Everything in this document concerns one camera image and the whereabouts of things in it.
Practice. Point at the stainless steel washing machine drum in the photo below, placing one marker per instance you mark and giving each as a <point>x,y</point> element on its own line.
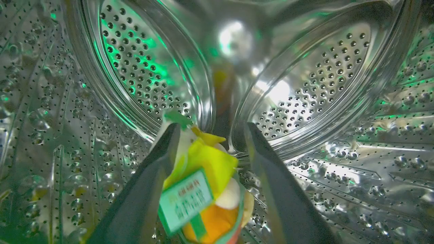
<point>339,101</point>

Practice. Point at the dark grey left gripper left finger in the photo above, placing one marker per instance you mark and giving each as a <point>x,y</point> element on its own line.
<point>135,206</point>

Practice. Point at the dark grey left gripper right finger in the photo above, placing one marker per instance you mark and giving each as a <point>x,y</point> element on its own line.
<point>288,206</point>

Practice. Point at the yellow orange plush toy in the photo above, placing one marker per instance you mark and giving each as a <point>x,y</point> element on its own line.
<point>206,189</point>

